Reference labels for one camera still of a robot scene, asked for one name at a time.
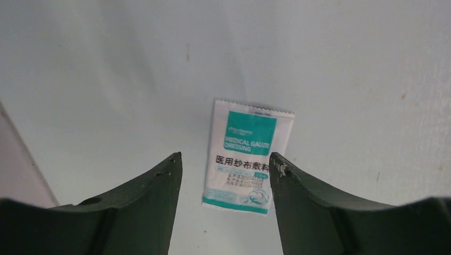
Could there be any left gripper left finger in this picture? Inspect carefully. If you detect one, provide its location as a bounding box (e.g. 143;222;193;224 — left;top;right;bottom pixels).
1;152;182;254

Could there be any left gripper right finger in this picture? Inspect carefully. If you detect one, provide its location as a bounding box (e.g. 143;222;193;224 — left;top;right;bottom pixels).
269;152;450;254

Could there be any white teal packet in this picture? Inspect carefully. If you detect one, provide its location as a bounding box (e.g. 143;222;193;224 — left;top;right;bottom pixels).
202;98;295;215

